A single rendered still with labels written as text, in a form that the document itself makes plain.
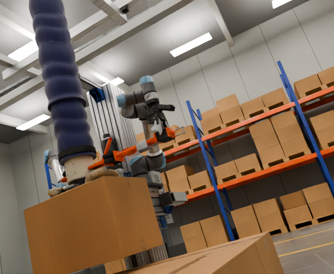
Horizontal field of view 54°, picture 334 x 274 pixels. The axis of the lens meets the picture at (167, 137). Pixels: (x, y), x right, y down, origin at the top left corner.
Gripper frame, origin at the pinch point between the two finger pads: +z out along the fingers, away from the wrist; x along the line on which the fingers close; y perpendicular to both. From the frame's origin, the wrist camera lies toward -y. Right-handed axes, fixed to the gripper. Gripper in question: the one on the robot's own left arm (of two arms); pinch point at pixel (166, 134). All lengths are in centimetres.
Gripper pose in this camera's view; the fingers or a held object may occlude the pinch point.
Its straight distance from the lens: 170.6
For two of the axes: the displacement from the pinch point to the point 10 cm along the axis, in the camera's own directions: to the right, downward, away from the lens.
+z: 2.8, 9.2, -2.9
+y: -8.4, 3.8, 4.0
